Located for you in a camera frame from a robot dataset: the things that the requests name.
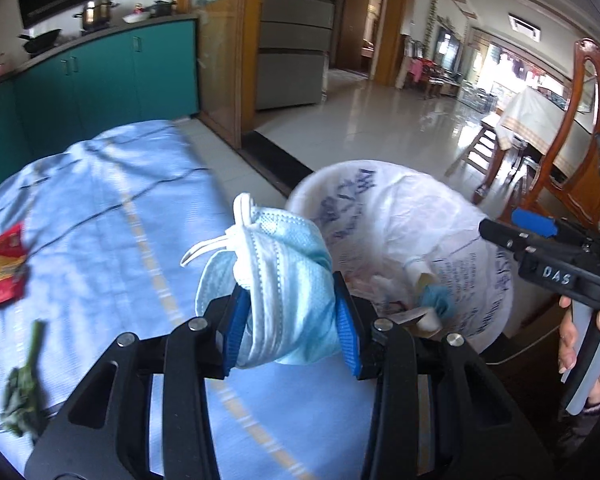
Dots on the wooden chair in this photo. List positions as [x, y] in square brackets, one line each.
[587, 110]

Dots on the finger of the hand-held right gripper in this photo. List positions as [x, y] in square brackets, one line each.
[532, 221]
[500, 237]

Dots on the blue face mask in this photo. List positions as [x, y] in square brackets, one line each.
[290, 280]

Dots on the ceiling air vent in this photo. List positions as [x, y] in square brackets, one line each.
[526, 26]

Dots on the grey refrigerator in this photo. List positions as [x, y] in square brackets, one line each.
[292, 50]

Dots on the black wok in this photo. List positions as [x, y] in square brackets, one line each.
[42, 42]

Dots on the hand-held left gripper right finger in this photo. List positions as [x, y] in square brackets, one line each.
[350, 340]

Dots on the green vegetable stalk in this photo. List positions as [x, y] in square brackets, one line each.
[22, 390]

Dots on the blue checked tablecloth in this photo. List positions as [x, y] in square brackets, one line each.
[105, 200]

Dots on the red yellow snack packet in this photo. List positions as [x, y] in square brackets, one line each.
[5, 265]

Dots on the trash bin with white liner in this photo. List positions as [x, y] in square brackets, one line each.
[380, 220]

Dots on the steel cooking pot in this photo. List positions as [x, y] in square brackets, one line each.
[96, 14]

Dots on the wall television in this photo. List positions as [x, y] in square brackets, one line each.
[450, 50]

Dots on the wooden interior door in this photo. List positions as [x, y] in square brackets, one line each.
[352, 25]

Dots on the small white bottle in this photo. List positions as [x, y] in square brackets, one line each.
[419, 270]

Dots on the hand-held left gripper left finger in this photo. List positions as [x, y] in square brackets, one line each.
[235, 330]

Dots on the black lidded pot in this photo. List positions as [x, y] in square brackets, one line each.
[161, 8]

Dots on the wooden framed glass door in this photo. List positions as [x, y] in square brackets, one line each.
[220, 50]

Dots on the crumpled blue wrapper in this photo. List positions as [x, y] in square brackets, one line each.
[437, 302]

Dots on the teal kitchen cabinet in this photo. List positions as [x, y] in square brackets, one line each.
[105, 90]

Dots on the dining table with cream cloth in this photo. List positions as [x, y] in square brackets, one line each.
[535, 115]

